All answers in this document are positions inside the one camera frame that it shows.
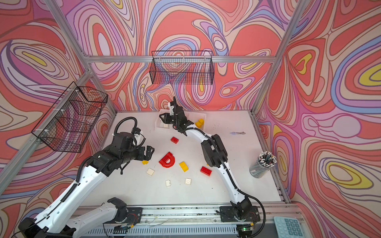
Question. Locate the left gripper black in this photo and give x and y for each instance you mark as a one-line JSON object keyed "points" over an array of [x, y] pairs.
{"points": [[149, 153]]}

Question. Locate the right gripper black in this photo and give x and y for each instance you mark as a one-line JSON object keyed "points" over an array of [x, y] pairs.
{"points": [[166, 116]]}

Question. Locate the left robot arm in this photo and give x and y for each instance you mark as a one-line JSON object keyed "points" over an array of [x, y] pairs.
{"points": [[127, 145]]}

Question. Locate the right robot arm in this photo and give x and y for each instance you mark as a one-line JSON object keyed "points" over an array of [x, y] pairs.
{"points": [[215, 156]]}

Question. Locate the middle white plastic bin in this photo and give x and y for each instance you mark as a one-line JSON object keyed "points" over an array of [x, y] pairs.
{"points": [[186, 114]]}

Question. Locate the white plastic bin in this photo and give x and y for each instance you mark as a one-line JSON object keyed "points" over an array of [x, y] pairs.
{"points": [[159, 125], [198, 119], [186, 114]]}

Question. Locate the red arch lego piece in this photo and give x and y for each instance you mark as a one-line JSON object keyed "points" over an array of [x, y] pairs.
{"points": [[168, 160]]}

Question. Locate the right white plastic bin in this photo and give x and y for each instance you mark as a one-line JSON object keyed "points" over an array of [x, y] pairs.
{"points": [[198, 119]]}

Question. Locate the left white plastic bin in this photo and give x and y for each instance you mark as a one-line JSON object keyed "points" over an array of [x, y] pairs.
{"points": [[159, 125]]}

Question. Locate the small pen on table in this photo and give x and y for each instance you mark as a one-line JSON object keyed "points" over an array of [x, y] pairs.
{"points": [[238, 133]]}

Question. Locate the cup of pens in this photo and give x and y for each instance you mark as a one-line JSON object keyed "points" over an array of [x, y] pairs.
{"points": [[265, 161]]}

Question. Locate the teal calculator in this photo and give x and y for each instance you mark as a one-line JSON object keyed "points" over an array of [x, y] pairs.
{"points": [[288, 227]]}

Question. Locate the black wire basket back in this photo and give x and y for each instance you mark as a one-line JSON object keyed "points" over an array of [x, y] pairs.
{"points": [[176, 67]]}

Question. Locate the black wire basket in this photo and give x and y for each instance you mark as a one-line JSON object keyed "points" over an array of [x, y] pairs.
{"points": [[69, 122], [176, 67]]}

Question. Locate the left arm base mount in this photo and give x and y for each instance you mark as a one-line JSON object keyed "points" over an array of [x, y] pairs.
{"points": [[128, 216]]}

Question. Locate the black wire basket left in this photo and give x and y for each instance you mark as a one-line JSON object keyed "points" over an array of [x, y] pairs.
{"points": [[69, 122]]}

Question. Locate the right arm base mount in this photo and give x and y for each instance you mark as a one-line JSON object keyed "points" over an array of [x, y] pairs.
{"points": [[250, 220]]}

